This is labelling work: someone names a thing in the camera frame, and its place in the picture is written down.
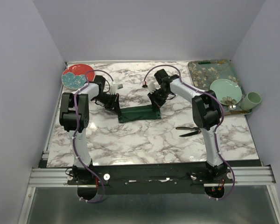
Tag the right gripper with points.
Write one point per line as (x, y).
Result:
(156, 103)

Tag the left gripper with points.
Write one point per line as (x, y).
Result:
(114, 104)

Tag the dark green cloth napkin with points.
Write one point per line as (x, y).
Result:
(145, 112)

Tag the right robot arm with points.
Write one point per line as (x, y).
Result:
(206, 110)

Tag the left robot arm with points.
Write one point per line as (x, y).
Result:
(74, 114)

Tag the red plate with blue flower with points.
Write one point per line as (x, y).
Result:
(73, 77)

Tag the floral teal serving tray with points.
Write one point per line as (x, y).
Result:
(203, 73)

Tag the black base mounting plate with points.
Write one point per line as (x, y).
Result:
(152, 188)

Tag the light green plate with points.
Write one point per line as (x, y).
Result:
(227, 91)

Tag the light green cup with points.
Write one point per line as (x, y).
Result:
(251, 100)

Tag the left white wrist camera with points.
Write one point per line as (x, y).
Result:
(114, 88)

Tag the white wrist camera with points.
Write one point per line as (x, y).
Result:
(151, 86)
(114, 88)

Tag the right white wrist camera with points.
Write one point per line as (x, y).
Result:
(151, 86)

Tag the aluminium frame rail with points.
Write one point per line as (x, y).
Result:
(61, 177)

